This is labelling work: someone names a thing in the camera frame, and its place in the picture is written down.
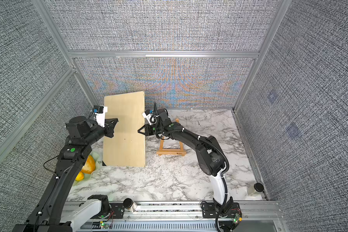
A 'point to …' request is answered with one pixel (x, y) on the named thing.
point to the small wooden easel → (171, 152)
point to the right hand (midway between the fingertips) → (138, 129)
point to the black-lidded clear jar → (255, 190)
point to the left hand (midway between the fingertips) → (118, 117)
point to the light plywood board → (127, 148)
